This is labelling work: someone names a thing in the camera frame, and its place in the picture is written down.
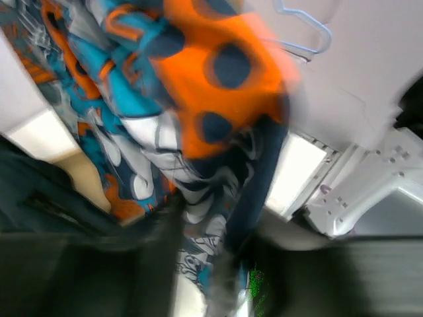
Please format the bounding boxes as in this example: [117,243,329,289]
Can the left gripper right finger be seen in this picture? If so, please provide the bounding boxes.
[211,227,423,317]

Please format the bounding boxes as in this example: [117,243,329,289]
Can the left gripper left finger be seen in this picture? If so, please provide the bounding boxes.
[1,195,184,316]

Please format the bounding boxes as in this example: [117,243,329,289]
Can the dark navy shorts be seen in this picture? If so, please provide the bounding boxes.
[0,135,123,235]

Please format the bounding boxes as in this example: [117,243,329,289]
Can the teal cartoon print shorts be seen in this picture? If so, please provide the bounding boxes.
[1,1,300,316]

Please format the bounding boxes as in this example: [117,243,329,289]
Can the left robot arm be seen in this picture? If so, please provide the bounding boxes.
[1,142,422,316]

